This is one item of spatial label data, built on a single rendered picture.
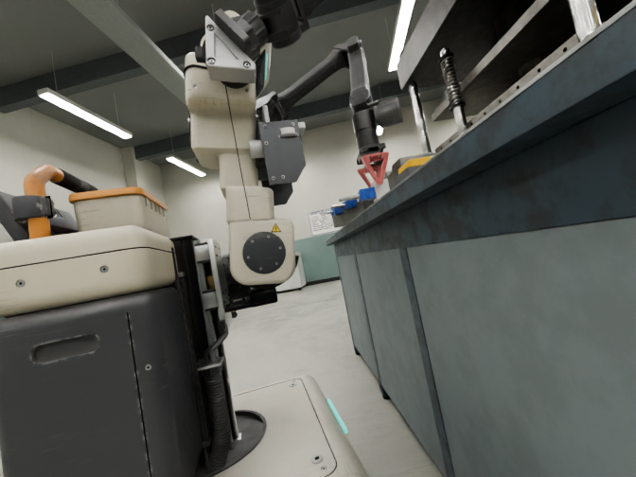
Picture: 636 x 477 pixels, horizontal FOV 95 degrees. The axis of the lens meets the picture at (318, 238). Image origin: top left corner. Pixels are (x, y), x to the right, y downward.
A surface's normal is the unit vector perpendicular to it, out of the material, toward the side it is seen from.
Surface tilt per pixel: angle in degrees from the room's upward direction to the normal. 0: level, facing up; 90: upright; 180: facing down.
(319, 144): 90
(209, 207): 90
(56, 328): 90
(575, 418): 90
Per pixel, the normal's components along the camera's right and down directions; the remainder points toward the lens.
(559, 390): -0.98, 0.18
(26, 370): 0.21, -0.11
